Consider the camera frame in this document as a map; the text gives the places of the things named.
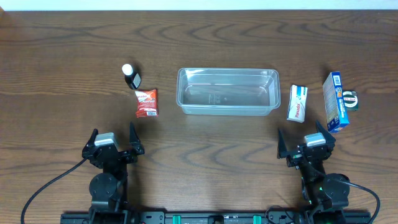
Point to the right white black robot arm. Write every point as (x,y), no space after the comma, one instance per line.
(327,194)

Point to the red Panadol ActiFast box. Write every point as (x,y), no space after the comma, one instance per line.
(147,105)

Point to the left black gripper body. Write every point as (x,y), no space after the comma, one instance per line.
(127,158)

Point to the dark syrup bottle white cap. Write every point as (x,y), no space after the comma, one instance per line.
(132,78)

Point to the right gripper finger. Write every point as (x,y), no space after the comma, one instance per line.
(281,148)
(328,137)

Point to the clear plastic container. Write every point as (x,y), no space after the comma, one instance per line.
(228,91)

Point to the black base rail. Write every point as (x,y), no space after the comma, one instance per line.
(273,216)

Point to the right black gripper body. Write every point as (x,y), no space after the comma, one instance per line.
(306,153)

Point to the tall blue medicine box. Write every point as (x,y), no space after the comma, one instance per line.
(336,113)

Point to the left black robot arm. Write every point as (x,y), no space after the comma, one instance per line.
(108,189)

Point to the white Panadol box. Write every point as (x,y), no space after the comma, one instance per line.
(297,103)

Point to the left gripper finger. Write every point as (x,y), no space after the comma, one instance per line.
(91,141)
(133,138)

